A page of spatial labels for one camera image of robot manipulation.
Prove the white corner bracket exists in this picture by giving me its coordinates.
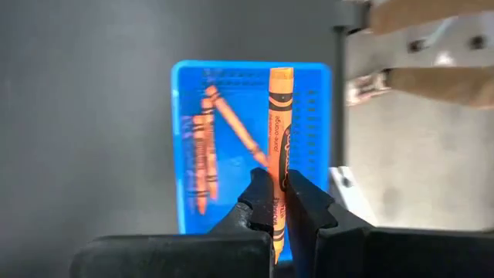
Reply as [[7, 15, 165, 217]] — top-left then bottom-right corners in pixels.
[[328, 164, 380, 227]]

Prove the silver metal bracket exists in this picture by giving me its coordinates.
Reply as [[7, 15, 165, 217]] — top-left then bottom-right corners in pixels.
[[344, 11, 494, 83]]

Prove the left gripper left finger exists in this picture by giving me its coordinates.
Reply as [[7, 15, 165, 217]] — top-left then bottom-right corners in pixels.
[[210, 167, 276, 237]]

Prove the black frame rail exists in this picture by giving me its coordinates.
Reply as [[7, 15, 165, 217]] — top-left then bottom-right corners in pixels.
[[332, 25, 347, 168]]

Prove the wooden beam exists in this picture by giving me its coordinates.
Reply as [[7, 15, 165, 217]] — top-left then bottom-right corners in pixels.
[[368, 0, 494, 110]]

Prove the orange crayon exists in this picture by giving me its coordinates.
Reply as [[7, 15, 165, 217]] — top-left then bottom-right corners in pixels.
[[191, 114, 211, 216], [204, 84, 270, 168], [267, 66, 296, 266], [201, 97, 220, 201]]

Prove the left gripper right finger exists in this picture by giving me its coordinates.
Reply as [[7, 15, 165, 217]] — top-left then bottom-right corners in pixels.
[[285, 168, 371, 278]]

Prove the blue plastic basket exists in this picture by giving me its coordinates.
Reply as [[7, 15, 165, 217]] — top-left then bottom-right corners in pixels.
[[170, 59, 333, 264]]

